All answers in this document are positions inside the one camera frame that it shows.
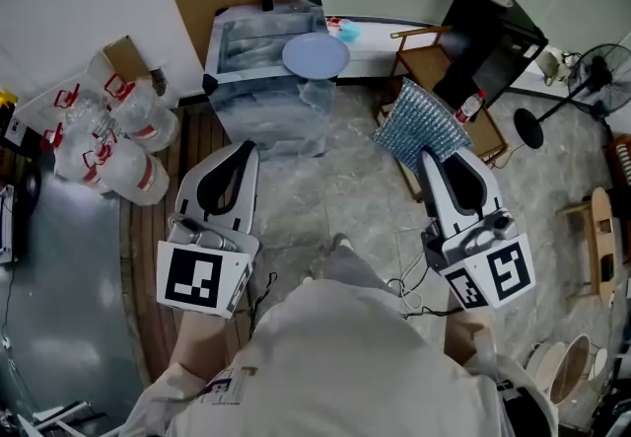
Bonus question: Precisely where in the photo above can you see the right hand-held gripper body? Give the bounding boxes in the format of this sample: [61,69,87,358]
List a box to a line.
[421,208,537,312]

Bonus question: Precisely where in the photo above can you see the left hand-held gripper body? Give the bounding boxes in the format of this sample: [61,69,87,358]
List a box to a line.
[156,212,261,321]

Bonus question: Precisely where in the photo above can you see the blue scrubbing cloth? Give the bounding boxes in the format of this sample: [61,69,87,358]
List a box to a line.
[371,77,473,175]

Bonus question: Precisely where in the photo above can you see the light blue large plate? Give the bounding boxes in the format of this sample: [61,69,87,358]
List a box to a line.
[281,34,352,81]

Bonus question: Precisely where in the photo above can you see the person's left forearm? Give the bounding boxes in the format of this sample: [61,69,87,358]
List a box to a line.
[167,309,252,380]

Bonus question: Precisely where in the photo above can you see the person's right forearm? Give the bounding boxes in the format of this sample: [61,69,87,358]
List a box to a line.
[443,301,494,372]

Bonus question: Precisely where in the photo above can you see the wooden slat panel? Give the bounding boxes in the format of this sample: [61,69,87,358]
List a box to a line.
[120,107,257,382]

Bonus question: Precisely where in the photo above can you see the black standing fan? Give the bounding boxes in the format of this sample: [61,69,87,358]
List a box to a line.
[513,43,631,150]

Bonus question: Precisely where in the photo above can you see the steel sink basin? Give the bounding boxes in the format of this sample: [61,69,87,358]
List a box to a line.
[201,0,339,160]

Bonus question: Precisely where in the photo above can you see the plastic bottle red cap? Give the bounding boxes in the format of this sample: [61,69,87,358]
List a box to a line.
[453,89,488,125]

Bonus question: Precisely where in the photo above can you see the round beige board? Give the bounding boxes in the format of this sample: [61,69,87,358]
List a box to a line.
[526,340,568,395]

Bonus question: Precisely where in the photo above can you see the light wooden chair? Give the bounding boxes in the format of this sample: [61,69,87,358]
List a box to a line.
[556,185,625,304]

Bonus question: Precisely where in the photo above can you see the person's grey trousers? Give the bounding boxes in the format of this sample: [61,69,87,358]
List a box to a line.
[300,245,400,298]

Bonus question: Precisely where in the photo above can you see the round brown wooden board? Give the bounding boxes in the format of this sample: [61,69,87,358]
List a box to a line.
[548,332,593,407]

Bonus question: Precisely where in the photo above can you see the brown slatted chair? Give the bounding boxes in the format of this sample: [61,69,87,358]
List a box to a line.
[604,133,631,266]

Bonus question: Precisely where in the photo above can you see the wooden side table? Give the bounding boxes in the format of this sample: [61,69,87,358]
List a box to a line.
[377,25,509,202]

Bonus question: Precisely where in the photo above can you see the brown cardboard box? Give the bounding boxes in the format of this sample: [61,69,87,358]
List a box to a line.
[102,34,167,81]

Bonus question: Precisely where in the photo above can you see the white appliance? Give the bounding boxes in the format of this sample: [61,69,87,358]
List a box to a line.
[535,46,576,87]

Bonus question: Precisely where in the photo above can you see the white low ledge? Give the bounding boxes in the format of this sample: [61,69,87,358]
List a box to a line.
[322,15,445,79]

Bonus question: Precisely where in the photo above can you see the black cabinet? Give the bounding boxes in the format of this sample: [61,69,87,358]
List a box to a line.
[433,0,549,107]

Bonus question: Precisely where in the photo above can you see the person's white shirt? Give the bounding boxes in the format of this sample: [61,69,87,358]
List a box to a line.
[117,279,561,437]

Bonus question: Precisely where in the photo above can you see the blue sponge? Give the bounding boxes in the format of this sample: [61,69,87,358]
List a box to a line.
[337,19,364,44]

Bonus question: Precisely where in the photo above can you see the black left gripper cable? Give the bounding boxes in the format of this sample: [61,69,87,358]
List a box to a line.
[247,270,278,332]

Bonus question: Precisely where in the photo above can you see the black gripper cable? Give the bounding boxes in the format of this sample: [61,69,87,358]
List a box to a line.
[386,276,464,321]
[247,270,278,332]

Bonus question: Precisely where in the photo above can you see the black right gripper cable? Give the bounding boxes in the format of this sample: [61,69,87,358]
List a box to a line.
[386,276,464,321]

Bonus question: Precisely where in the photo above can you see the black strapped pack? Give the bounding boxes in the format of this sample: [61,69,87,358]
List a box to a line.
[496,373,543,434]

